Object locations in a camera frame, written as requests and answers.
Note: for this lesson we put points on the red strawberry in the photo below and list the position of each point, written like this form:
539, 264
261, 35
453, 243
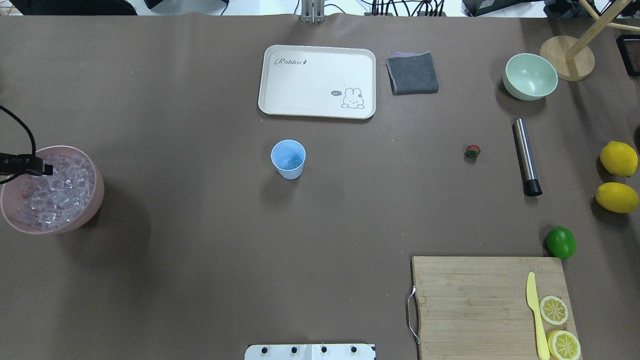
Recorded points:
472, 151

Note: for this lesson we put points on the yellow lemon lower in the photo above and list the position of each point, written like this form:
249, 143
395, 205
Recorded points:
617, 197

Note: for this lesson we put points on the wooden cup stand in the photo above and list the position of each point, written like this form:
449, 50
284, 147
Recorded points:
571, 57

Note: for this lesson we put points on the yellow lemon upper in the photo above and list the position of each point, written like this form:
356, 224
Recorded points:
619, 159

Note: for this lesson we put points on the lemon slice lower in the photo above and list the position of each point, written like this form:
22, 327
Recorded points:
564, 345

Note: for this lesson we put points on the bamboo cutting board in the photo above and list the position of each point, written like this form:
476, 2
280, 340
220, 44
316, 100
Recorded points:
475, 307

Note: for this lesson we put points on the grey folded cloth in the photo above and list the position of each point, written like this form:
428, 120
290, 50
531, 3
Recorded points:
412, 73

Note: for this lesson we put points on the mint green bowl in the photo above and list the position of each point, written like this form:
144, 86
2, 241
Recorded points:
529, 77

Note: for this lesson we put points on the steel muddler black tip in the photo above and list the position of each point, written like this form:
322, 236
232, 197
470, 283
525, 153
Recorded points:
531, 184

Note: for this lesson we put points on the green lime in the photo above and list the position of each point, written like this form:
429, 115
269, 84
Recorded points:
561, 242

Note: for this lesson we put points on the lemon slice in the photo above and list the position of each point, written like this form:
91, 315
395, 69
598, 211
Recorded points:
564, 345
554, 310

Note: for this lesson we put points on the yellow plastic knife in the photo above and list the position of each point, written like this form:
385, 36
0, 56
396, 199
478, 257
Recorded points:
541, 346

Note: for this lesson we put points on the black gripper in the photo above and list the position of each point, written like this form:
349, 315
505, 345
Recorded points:
31, 166

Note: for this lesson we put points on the lemon slice upper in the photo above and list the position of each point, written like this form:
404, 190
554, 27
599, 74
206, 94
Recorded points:
554, 310

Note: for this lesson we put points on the light blue plastic cup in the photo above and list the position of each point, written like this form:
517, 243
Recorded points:
285, 148

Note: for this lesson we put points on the pink bowl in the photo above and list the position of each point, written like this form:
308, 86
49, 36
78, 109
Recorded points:
11, 198

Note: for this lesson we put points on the aluminium frame post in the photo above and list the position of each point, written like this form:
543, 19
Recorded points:
312, 11

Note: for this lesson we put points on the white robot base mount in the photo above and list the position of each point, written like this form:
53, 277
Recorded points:
311, 351

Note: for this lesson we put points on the yellow lemon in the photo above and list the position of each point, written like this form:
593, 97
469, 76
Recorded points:
617, 197
619, 159

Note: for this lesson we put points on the cream rabbit tray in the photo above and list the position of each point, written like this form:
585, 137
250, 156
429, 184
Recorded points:
308, 81

